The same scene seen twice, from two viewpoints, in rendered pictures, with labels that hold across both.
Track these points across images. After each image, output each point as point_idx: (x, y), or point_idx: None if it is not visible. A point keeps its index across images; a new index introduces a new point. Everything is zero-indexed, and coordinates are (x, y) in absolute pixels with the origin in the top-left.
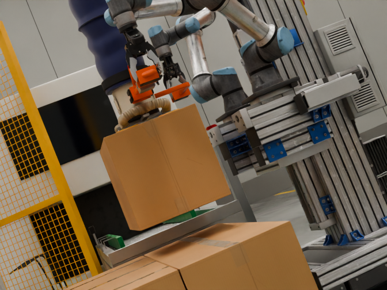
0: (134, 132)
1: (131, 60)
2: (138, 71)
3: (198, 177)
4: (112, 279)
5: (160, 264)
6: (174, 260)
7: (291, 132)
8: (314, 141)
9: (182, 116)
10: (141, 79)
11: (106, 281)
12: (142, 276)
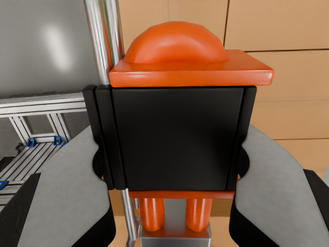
0: (218, 205)
1: (310, 227)
2: (250, 67)
3: None
4: (262, 102)
5: (227, 42)
6: (217, 21)
7: (11, 189)
8: (5, 182)
9: (117, 201)
10: (230, 53)
11: (266, 107)
12: (258, 2)
